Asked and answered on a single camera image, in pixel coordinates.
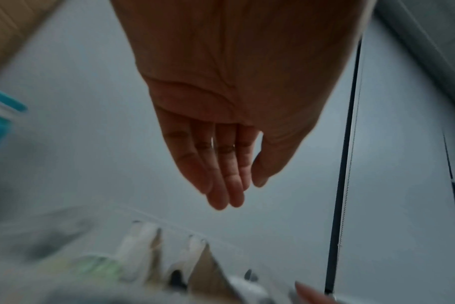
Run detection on white tube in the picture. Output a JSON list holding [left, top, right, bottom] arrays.
[[114, 220, 163, 282], [166, 234, 208, 290]]

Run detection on green packet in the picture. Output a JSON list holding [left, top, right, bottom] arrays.
[[68, 253, 123, 281]]

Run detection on person's right hand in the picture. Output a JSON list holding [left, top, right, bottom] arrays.
[[294, 280, 340, 304]]

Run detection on black strip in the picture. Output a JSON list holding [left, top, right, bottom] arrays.
[[323, 33, 364, 295]]

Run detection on clear plastic storage box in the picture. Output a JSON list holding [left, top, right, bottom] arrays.
[[0, 204, 328, 304]]

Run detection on person's left hand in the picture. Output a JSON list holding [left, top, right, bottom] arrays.
[[110, 0, 375, 211]]

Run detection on teal plastic container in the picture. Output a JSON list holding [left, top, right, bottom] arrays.
[[0, 84, 29, 156]]

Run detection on brown cardboard box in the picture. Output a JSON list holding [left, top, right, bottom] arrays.
[[0, 0, 65, 79]]

